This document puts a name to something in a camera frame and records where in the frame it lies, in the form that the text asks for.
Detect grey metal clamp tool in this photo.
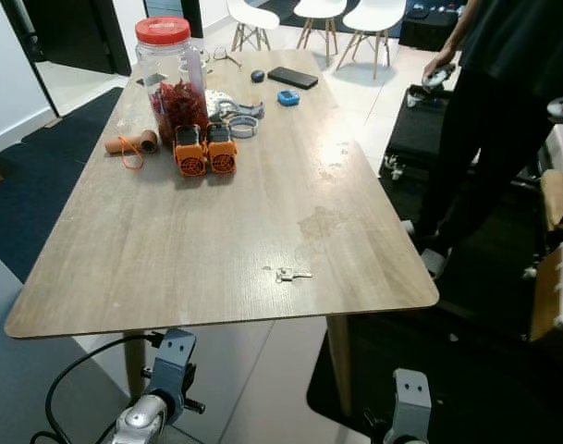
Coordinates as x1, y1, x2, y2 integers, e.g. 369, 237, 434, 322
216, 100, 265, 121

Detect orange cord loop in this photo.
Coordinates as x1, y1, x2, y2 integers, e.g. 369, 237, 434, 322
117, 136, 145, 170

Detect light wooden table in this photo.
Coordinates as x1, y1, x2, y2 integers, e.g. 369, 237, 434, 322
4, 48, 440, 417

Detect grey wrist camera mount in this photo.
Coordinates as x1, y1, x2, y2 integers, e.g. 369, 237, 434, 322
392, 368, 433, 444
150, 328, 199, 413

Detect black low cabinet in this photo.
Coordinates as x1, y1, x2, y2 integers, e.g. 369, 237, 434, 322
398, 5, 462, 52

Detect wooden white shelf unit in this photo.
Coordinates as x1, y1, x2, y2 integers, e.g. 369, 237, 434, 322
528, 169, 563, 343

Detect black smartphone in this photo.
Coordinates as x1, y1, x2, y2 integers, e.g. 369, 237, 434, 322
267, 67, 319, 91

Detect clear jar red lid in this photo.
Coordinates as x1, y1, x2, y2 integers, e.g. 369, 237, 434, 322
135, 17, 210, 144

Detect thin wire eyeglasses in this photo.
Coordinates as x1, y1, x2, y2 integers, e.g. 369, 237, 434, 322
212, 46, 243, 68

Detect white shell chair wooden legs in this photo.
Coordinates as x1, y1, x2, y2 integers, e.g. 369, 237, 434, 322
294, 0, 349, 66
342, 0, 407, 80
227, 0, 280, 53

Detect person in black clothes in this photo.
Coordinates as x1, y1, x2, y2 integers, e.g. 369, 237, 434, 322
401, 0, 563, 280

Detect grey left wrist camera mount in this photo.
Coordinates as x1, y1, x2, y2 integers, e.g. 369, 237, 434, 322
150, 328, 199, 413

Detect person's right hand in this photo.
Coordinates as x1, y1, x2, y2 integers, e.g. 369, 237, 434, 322
425, 51, 460, 80

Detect grey tape ring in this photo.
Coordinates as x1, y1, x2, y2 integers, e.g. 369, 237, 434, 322
227, 117, 260, 140

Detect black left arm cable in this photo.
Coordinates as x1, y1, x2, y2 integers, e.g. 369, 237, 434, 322
30, 333, 164, 444

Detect black wheeled case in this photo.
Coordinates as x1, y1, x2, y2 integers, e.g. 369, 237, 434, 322
381, 83, 450, 182

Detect black floor mat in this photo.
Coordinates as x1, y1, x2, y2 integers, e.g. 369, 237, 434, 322
307, 88, 563, 444

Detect dark blue carpet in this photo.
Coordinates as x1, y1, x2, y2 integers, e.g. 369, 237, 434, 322
0, 88, 125, 283

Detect orange black fan device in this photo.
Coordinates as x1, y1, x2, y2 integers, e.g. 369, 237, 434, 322
174, 125, 209, 178
205, 123, 239, 175

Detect black door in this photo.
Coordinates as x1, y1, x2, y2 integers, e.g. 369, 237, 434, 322
20, 0, 134, 78

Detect white crumpled cloth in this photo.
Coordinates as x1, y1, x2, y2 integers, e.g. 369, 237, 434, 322
203, 88, 231, 117

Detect brown cardboard tube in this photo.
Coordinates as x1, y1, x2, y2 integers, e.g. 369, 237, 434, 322
104, 130, 159, 156

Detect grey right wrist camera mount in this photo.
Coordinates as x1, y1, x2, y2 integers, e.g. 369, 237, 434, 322
392, 368, 433, 444

